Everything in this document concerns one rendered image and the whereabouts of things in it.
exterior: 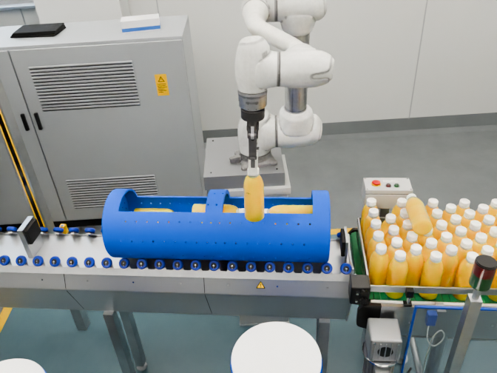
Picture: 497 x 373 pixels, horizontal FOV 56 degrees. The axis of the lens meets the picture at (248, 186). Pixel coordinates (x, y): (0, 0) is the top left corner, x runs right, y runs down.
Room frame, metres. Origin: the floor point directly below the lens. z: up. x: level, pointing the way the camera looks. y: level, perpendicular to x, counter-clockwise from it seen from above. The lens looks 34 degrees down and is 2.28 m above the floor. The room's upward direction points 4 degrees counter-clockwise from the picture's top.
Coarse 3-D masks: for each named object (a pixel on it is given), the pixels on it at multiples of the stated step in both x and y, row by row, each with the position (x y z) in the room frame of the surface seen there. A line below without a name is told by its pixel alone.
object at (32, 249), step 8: (32, 216) 1.64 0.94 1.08; (24, 224) 1.58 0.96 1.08; (32, 224) 1.59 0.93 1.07; (24, 232) 1.55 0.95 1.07; (32, 232) 1.57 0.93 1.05; (40, 232) 1.62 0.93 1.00; (24, 240) 1.54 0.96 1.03; (32, 240) 1.55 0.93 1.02; (40, 240) 1.63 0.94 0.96; (24, 248) 1.54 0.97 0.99; (32, 248) 1.56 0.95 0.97; (40, 248) 1.61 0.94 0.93; (32, 256) 1.54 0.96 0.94
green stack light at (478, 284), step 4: (472, 272) 1.03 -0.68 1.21; (472, 276) 1.02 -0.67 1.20; (472, 280) 1.01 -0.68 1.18; (476, 280) 1.00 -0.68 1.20; (480, 280) 0.99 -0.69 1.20; (484, 280) 0.99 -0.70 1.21; (488, 280) 0.99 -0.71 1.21; (492, 280) 0.99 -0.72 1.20; (472, 284) 1.01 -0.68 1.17; (476, 284) 1.00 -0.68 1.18; (480, 284) 0.99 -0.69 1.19; (484, 284) 0.99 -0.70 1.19; (488, 284) 0.99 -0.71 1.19; (476, 288) 1.00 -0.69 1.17; (480, 288) 0.99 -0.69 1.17; (484, 288) 0.99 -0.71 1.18; (488, 288) 0.99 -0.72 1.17
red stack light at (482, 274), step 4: (476, 264) 1.02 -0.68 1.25; (476, 268) 1.01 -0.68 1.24; (480, 268) 1.00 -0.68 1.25; (496, 268) 1.00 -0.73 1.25; (476, 272) 1.01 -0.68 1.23; (480, 272) 1.00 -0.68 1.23; (484, 272) 0.99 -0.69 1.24; (488, 272) 0.99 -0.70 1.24; (492, 272) 0.99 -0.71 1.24; (476, 276) 1.00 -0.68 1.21; (480, 276) 1.00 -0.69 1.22; (484, 276) 0.99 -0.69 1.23; (488, 276) 0.99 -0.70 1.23; (492, 276) 0.99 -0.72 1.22
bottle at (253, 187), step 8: (248, 176) 1.32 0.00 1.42; (256, 176) 1.32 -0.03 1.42; (248, 184) 1.31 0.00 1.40; (256, 184) 1.31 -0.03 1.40; (248, 192) 1.30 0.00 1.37; (256, 192) 1.30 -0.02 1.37; (248, 200) 1.30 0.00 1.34; (256, 200) 1.30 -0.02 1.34; (248, 208) 1.30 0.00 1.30; (256, 208) 1.30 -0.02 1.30; (248, 216) 1.30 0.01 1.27; (256, 216) 1.30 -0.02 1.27
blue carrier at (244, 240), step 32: (128, 192) 1.65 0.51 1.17; (224, 192) 1.51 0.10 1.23; (320, 192) 1.47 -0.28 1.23; (128, 224) 1.42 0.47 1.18; (160, 224) 1.40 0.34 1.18; (192, 224) 1.39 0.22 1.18; (224, 224) 1.37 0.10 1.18; (256, 224) 1.36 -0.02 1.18; (288, 224) 1.35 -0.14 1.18; (320, 224) 1.33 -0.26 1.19; (128, 256) 1.41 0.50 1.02; (160, 256) 1.39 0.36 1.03; (192, 256) 1.37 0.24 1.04; (224, 256) 1.35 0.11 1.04; (256, 256) 1.33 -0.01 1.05; (288, 256) 1.32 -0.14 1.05; (320, 256) 1.30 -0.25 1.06
